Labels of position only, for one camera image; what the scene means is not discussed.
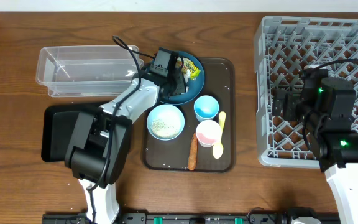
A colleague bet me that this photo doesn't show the white tissue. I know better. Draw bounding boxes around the white tissue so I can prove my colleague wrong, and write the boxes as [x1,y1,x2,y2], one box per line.
[183,73,190,93]

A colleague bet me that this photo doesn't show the yellow snack wrapper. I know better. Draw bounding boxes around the yellow snack wrapper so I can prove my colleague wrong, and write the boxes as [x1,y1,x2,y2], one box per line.
[175,58,201,80]

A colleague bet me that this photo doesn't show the light blue cup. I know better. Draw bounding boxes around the light blue cup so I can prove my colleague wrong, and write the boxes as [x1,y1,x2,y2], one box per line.
[193,95,219,122]

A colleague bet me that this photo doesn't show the white pink cup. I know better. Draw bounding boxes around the white pink cup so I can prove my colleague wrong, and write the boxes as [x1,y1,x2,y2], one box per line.
[196,120,222,148]

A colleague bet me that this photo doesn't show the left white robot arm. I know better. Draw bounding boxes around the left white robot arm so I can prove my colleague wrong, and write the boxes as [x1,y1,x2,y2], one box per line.
[64,70,193,223]

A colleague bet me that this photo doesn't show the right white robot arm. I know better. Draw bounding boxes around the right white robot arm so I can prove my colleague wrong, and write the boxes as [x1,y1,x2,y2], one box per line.
[272,67,358,223]

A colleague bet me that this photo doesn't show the grey dishwasher rack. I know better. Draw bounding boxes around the grey dishwasher rack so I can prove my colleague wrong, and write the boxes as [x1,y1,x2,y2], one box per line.
[254,16,358,169]

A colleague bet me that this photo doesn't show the clear plastic waste bin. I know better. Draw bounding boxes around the clear plastic waste bin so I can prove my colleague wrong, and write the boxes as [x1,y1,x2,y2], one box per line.
[36,45,137,97]

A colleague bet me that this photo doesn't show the black waste bin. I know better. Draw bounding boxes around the black waste bin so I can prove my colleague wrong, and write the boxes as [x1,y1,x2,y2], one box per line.
[41,101,104,162]

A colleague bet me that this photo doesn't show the dark blue plate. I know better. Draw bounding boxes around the dark blue plate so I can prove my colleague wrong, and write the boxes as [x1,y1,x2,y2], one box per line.
[160,51,205,105]

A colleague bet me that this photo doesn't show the light blue rice bowl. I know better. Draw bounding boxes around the light blue rice bowl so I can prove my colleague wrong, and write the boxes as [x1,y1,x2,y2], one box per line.
[146,105,185,141]

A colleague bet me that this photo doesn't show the dark brown serving tray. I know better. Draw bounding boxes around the dark brown serving tray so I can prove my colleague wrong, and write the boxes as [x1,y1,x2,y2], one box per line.
[141,58,236,173]

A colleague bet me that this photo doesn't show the orange carrot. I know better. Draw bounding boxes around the orange carrot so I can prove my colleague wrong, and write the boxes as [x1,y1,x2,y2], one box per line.
[188,133,198,170]

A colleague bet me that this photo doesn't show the yellow plastic spoon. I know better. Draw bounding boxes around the yellow plastic spoon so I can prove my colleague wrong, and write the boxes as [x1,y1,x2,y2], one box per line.
[213,111,226,159]

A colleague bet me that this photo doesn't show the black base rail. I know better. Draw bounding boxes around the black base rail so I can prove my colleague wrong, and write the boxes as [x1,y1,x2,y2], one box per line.
[42,207,341,224]

